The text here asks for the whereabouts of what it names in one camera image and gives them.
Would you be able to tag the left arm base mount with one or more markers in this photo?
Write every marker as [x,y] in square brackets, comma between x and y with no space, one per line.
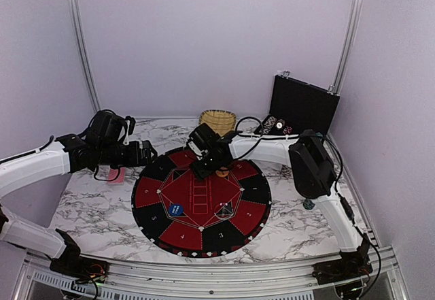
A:
[84,270]

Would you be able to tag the red dice in case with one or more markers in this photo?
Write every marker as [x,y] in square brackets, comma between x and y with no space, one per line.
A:
[287,130]

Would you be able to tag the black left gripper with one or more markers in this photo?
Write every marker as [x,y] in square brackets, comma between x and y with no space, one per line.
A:
[134,160]

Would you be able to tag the right aluminium frame post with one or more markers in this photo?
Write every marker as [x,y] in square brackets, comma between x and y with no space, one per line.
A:
[351,32]

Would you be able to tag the red playing card deck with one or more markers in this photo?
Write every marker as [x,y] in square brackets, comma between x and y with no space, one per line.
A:
[116,176]

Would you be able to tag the woven bamboo tray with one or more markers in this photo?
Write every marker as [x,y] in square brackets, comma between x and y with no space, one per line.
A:
[220,121]

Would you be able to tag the blue small blind button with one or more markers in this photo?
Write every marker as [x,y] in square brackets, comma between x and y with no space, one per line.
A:
[175,210]

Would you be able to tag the round red black poker mat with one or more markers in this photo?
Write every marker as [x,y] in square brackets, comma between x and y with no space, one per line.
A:
[198,233]

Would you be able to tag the blue white chips in case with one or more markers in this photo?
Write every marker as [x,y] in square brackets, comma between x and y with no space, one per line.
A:
[267,125]

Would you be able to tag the clear round dealer button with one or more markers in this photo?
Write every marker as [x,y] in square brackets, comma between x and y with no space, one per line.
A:
[224,211]

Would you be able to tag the black poker chip case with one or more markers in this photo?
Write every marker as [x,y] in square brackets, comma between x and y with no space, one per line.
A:
[301,106]

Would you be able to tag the orange big blind button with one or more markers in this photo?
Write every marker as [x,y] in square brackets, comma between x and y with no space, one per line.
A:
[222,172]

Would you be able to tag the left aluminium frame post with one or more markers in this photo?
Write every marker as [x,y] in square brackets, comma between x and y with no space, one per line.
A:
[83,54]

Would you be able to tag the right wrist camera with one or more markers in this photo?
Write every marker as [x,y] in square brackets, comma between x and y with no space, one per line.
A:
[193,147]

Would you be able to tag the green blue chip stack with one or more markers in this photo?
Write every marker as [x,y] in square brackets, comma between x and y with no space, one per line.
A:
[308,204]

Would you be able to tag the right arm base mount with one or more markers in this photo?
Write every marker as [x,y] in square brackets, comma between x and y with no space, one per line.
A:
[341,272]

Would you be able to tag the aluminium front rail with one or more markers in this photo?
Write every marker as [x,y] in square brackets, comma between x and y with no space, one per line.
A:
[291,279]

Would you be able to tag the aluminium frame post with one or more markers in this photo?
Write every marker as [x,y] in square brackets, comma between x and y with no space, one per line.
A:
[83,54]
[351,32]

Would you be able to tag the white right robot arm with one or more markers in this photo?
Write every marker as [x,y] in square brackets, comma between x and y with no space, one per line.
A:
[312,168]

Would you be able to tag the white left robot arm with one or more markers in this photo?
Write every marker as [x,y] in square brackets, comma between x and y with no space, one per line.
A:
[105,142]

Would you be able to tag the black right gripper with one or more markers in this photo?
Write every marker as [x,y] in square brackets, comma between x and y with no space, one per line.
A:
[201,171]

